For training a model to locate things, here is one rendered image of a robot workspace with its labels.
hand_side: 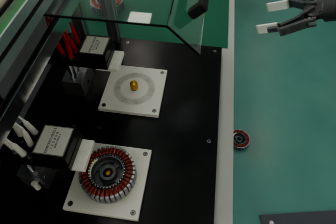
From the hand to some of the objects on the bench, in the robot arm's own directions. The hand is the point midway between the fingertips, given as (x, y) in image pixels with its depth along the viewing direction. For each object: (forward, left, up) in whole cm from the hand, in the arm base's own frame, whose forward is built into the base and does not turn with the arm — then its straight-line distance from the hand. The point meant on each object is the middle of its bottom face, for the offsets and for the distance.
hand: (266, 17), depth 94 cm
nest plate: (+43, +27, -1) cm, 51 cm away
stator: (+48, +51, -2) cm, 70 cm away
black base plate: (+47, +38, -4) cm, 61 cm away
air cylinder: (+57, +24, -1) cm, 62 cm away
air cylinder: (+62, +47, -2) cm, 78 cm away
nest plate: (+48, +50, -3) cm, 70 cm away
